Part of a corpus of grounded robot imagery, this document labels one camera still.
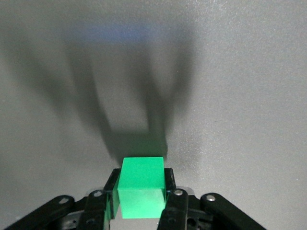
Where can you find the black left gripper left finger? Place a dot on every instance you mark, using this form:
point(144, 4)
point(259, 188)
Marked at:
point(93, 210)

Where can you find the green cube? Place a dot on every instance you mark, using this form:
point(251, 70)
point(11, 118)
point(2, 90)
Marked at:
point(141, 182)

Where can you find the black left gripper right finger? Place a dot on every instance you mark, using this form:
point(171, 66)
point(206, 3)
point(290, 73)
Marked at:
point(177, 210)

